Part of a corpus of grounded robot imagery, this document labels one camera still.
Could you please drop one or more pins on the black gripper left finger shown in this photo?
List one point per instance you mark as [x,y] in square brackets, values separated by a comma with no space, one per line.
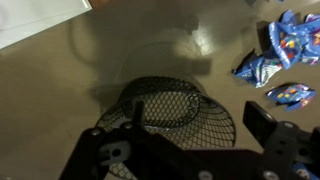
[100,150]

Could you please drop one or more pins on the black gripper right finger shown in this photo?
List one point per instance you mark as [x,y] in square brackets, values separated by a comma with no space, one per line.
[283,143]

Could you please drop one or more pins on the blue snack packet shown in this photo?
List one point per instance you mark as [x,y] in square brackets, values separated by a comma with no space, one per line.
[315,38]
[303,171]
[291,95]
[290,40]
[258,71]

